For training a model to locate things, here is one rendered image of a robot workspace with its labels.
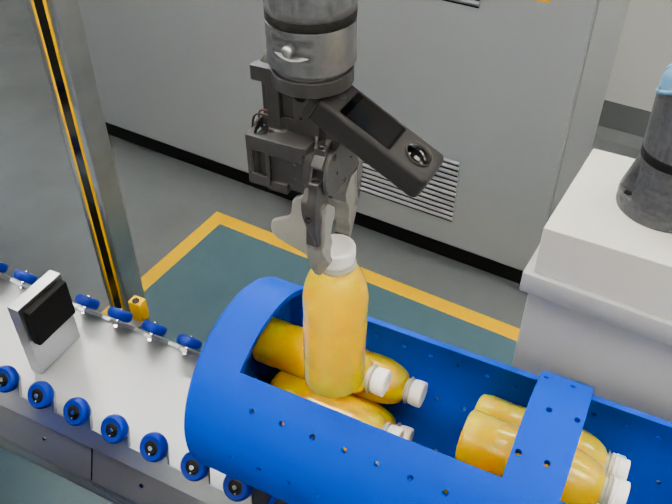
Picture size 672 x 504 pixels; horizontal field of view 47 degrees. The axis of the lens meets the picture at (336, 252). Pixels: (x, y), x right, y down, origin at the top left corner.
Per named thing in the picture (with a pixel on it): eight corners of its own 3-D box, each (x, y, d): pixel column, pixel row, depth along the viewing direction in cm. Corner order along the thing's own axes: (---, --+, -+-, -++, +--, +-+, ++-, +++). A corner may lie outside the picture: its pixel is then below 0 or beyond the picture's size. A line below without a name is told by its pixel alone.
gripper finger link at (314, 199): (318, 228, 74) (324, 146, 69) (335, 233, 73) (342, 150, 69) (295, 250, 70) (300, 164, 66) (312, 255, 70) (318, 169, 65)
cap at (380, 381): (383, 370, 109) (394, 374, 109) (372, 395, 108) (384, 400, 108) (378, 363, 106) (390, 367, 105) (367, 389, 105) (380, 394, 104)
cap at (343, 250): (336, 276, 75) (336, 262, 74) (308, 257, 77) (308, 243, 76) (363, 258, 77) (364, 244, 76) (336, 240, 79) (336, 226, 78)
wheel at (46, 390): (37, 376, 126) (28, 378, 124) (58, 385, 124) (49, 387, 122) (30, 401, 126) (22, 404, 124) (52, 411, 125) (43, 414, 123)
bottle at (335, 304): (333, 412, 85) (335, 290, 73) (291, 376, 89) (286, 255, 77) (377, 377, 89) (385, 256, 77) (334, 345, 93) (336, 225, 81)
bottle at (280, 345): (278, 323, 117) (389, 363, 111) (259, 365, 115) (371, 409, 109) (264, 308, 111) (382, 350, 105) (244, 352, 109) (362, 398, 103)
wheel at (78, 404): (73, 392, 123) (64, 394, 121) (95, 402, 122) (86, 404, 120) (66, 418, 124) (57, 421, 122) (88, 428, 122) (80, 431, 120)
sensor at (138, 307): (138, 311, 148) (133, 293, 144) (150, 316, 147) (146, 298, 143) (112, 338, 142) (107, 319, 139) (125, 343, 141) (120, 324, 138)
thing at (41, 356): (70, 332, 140) (49, 269, 129) (87, 339, 138) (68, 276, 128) (31, 370, 133) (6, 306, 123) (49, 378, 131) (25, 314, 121)
